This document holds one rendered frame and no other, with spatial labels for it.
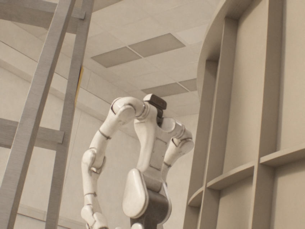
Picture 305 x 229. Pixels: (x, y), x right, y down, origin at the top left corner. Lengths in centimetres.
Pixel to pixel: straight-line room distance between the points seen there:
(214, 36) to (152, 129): 126
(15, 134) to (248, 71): 41
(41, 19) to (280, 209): 82
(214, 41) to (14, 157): 58
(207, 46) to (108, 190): 992
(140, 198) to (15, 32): 800
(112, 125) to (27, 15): 107
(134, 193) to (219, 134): 131
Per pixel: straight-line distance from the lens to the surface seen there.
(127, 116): 212
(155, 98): 236
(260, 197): 61
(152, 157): 219
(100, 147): 217
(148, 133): 222
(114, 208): 1104
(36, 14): 118
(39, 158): 964
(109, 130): 216
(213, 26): 98
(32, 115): 65
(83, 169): 217
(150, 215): 211
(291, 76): 66
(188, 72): 1007
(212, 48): 106
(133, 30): 889
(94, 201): 210
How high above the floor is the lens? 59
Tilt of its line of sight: 21 degrees up
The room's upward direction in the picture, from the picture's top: 10 degrees clockwise
